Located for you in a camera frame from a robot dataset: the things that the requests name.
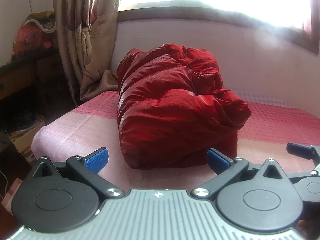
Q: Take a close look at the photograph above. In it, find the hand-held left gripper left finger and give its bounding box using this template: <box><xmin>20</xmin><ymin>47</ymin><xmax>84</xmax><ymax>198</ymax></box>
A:
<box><xmin>31</xmin><ymin>147</ymin><xmax>125</xmax><ymax>198</ymax></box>

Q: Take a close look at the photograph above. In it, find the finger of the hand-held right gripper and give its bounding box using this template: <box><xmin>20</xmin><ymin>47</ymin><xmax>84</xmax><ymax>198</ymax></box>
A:
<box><xmin>286</xmin><ymin>142</ymin><xmax>320</xmax><ymax>177</ymax></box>

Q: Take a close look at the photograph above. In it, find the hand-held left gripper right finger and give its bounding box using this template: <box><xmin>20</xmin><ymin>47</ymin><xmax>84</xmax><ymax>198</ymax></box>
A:
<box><xmin>192</xmin><ymin>148</ymin><xmax>292</xmax><ymax>198</ymax></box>

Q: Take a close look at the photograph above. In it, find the red down jacket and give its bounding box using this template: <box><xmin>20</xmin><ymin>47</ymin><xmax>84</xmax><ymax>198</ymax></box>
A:
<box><xmin>116</xmin><ymin>44</ymin><xmax>252</xmax><ymax>169</ymax></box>

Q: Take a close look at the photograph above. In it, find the cardboard box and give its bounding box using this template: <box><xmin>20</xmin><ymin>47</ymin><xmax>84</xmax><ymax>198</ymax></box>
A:
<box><xmin>9</xmin><ymin>114</ymin><xmax>48</xmax><ymax>162</ymax></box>

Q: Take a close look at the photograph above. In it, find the small pink box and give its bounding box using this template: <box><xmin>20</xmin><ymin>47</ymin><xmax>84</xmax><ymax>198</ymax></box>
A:
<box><xmin>1</xmin><ymin>177</ymin><xmax>23</xmax><ymax>207</ymax></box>

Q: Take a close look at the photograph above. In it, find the dark wooden cabinet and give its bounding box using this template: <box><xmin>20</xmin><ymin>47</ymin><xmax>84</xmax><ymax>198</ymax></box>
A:
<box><xmin>0</xmin><ymin>49</ymin><xmax>75</xmax><ymax>130</ymax></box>

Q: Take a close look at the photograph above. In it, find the beige floral curtain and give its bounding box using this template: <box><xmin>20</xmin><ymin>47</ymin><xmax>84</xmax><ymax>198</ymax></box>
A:
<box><xmin>52</xmin><ymin>0</ymin><xmax>122</xmax><ymax>103</ymax></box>

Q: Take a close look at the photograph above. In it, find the folded patterned quilt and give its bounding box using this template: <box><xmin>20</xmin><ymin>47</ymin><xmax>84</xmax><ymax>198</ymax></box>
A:
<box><xmin>12</xmin><ymin>11</ymin><xmax>59</xmax><ymax>58</ymax></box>

